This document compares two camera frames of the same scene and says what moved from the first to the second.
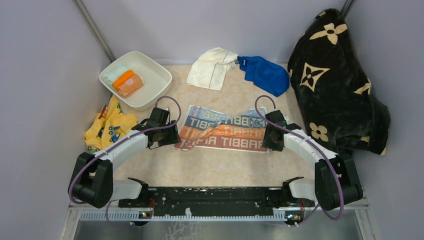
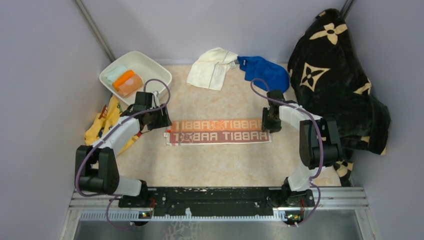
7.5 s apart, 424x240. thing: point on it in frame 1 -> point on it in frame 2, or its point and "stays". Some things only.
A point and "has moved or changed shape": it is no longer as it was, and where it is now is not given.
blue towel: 272,77 stays
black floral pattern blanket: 331,83 stays
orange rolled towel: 128,84 stays
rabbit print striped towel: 205,129 has moved or changed shape
